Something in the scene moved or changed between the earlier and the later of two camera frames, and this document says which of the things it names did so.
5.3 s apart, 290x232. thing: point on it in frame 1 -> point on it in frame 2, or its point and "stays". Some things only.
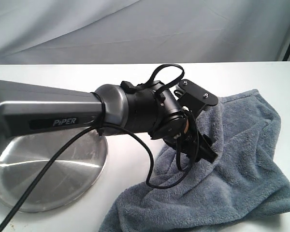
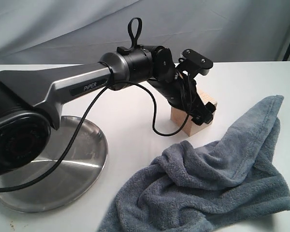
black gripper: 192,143 -> 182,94
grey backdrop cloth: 77,31 stays
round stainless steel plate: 23,159 stays
